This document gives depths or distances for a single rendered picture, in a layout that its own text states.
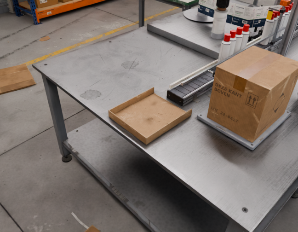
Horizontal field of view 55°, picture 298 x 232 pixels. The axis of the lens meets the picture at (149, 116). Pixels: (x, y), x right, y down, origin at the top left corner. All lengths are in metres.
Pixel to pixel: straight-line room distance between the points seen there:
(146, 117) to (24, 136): 1.53
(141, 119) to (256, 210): 0.62
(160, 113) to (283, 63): 0.58
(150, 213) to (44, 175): 0.93
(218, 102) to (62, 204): 1.30
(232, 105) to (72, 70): 0.97
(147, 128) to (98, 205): 0.91
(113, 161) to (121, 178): 0.16
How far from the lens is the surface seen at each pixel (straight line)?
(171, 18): 2.40
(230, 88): 1.23
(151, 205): 1.78
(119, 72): 1.73
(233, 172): 1.19
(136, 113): 1.39
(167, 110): 1.42
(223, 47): 1.65
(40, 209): 2.14
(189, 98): 1.48
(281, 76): 1.26
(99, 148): 2.10
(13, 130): 2.79
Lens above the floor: 1.69
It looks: 39 degrees down
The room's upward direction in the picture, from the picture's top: 2 degrees clockwise
